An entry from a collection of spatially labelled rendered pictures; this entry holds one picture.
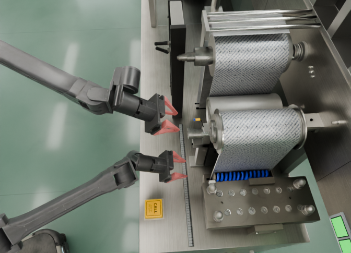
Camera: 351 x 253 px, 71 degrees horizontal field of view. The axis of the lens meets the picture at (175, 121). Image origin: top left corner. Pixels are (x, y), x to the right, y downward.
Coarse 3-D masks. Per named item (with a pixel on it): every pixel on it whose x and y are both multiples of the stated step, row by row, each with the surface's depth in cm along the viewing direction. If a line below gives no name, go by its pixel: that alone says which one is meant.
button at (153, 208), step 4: (148, 200) 101; (152, 200) 101; (156, 200) 101; (160, 200) 101; (148, 204) 100; (152, 204) 100; (156, 204) 100; (160, 204) 100; (148, 208) 99; (152, 208) 99; (156, 208) 99; (160, 208) 99; (148, 212) 98; (152, 212) 98; (156, 212) 98; (160, 212) 98; (148, 216) 98; (152, 216) 98; (156, 216) 98; (160, 216) 98
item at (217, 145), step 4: (296, 112) 77; (212, 116) 82; (216, 116) 77; (216, 120) 76; (300, 120) 76; (216, 124) 76; (300, 124) 75; (220, 128) 74; (300, 128) 75; (220, 132) 74; (300, 132) 75; (220, 136) 74; (300, 136) 76; (220, 140) 75; (216, 144) 78; (220, 144) 76; (216, 148) 78
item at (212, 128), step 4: (212, 120) 79; (212, 124) 77; (212, 128) 77; (216, 128) 76; (212, 132) 78; (216, 132) 76; (212, 136) 78; (216, 136) 77; (212, 140) 79; (216, 140) 77
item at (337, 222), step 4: (340, 216) 71; (332, 220) 74; (336, 220) 72; (340, 220) 71; (336, 224) 72; (340, 224) 71; (336, 228) 72; (340, 228) 71; (344, 228) 69; (336, 232) 73; (340, 232) 71; (344, 232) 69; (340, 236) 71
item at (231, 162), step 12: (228, 156) 83; (240, 156) 83; (252, 156) 84; (264, 156) 85; (276, 156) 86; (216, 168) 92; (228, 168) 93; (240, 168) 94; (252, 168) 95; (264, 168) 96
